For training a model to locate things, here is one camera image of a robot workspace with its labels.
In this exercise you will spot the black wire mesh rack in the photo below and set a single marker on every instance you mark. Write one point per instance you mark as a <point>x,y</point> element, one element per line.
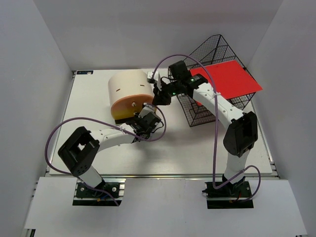
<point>212,51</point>

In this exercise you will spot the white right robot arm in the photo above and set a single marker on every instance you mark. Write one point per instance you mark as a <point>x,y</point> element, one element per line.
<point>241,128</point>

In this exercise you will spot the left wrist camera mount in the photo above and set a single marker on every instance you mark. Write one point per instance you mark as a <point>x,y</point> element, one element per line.
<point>146,109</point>

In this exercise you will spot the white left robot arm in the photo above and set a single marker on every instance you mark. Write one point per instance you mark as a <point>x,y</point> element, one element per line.
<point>80,149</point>

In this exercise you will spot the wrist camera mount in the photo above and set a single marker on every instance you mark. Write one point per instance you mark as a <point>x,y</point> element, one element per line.
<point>146,109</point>
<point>154,78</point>

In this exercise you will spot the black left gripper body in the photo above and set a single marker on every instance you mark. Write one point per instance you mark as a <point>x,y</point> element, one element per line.
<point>137,119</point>

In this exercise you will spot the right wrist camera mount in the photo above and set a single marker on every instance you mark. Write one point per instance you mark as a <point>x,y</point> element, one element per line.
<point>154,78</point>

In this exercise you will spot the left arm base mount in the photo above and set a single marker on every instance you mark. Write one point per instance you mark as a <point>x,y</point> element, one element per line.
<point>84,196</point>

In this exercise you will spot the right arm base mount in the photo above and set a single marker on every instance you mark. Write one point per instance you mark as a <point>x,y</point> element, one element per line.
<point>224,199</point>

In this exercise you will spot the round cream drawer organizer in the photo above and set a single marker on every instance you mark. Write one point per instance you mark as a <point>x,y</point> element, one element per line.
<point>128,91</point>

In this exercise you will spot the aluminium table edge rail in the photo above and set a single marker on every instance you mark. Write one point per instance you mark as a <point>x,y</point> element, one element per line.
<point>274,175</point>

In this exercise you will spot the red folder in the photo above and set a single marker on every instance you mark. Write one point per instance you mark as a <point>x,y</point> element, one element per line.
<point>232,80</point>

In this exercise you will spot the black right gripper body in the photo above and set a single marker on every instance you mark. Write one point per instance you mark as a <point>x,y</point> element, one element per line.
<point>171,89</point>

